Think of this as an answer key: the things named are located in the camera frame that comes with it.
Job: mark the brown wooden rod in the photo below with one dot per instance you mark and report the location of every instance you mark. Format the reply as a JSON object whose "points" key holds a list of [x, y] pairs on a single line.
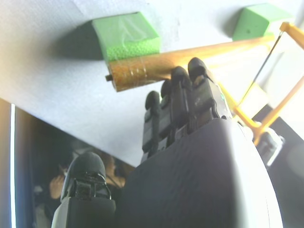
{"points": [[142, 69]]}

